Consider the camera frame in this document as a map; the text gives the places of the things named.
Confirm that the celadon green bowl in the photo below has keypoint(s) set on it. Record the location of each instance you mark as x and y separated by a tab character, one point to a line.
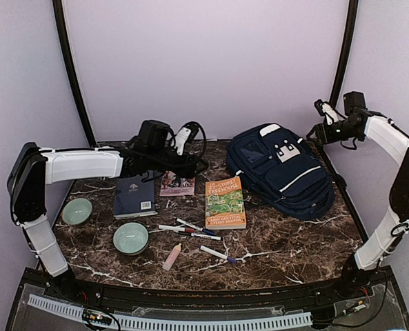
77	212
131	238

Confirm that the black capped white marker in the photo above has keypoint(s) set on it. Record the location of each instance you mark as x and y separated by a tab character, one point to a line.
199	235

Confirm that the dark blue hardcover book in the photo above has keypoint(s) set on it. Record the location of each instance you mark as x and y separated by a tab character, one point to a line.
134	198

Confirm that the purple capped white marker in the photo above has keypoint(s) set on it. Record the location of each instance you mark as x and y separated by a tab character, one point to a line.
217	254

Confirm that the near celadon green bowl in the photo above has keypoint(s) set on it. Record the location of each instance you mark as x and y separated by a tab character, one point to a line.
131	238

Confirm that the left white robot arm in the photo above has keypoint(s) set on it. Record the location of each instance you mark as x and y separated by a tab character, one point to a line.
36	168

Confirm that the right black frame post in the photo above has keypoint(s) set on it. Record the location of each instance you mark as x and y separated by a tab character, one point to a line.
344	54

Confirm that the black frame post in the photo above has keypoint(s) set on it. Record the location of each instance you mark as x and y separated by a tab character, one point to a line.
344	54
68	60

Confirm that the blue capped white marker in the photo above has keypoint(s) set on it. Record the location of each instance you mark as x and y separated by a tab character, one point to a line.
195	227

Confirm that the red capped white marker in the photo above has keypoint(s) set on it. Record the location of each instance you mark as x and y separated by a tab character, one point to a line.
175	229

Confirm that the orange treehouse paperback book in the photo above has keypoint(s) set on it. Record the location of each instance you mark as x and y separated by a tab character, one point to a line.
224	206

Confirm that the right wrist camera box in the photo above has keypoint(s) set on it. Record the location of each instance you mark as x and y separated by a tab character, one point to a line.
353	101

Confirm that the navy blue student backpack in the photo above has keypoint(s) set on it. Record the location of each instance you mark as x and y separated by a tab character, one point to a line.
280	167

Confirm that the far celadon green bowl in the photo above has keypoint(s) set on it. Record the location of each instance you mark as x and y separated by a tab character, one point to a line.
77	212

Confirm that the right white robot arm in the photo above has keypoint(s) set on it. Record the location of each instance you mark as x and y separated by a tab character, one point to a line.
395	223

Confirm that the pink Shakespeare story book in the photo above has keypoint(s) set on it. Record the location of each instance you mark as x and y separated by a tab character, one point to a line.
174	186

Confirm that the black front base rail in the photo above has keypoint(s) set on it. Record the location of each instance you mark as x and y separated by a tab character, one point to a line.
105	291

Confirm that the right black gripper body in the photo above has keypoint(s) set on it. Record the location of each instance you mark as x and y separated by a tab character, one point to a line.
345	133

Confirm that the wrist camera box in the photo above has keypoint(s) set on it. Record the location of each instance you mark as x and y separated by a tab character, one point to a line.
353	101
153	134

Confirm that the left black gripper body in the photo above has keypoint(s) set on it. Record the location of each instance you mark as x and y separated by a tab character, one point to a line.
158	163

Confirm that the left black frame post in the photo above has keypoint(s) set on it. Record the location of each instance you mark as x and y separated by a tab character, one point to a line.
68	60

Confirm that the small green circuit board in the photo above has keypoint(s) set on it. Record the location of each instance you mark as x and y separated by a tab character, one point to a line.
94	317

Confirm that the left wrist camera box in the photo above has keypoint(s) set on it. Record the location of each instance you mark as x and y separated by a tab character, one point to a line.
153	134

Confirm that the pink pencil-shaped eraser tube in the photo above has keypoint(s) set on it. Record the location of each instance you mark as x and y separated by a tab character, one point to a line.
168	263

